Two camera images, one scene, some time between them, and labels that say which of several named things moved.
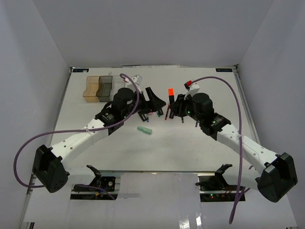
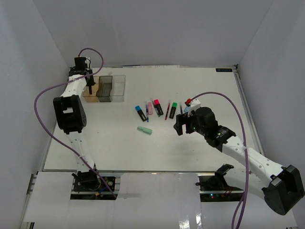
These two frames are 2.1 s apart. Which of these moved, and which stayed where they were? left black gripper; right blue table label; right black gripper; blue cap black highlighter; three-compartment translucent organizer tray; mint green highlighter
Moved: right black gripper; left black gripper
Stayed: three-compartment translucent organizer tray; mint green highlighter; right blue table label; blue cap black highlighter
